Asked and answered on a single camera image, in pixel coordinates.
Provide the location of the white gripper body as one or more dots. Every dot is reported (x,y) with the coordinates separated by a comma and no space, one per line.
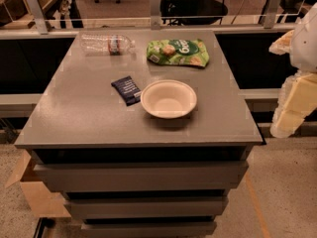
(306,47)

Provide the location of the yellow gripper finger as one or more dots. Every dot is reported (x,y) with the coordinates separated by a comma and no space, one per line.
(296,100)
(282,45)

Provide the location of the white paper bowl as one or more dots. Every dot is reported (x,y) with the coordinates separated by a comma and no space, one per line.
(168,99)

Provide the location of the green rice chip bag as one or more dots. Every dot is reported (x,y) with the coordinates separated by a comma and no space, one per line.
(178,52)

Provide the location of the black office chair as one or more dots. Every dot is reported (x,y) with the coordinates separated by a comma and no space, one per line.
(192,12)

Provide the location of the dark blue snack bar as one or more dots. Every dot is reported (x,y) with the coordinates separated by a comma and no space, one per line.
(128,90)

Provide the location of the grey drawer cabinet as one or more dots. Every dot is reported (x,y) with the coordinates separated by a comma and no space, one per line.
(125,173)

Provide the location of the clear plastic water bottle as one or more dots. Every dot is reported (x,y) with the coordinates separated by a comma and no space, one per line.
(110,45)

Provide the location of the glass railing with metal posts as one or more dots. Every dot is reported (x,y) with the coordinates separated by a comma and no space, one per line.
(242,15)

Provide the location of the cardboard box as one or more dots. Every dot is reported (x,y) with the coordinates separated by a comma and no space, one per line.
(42,202)

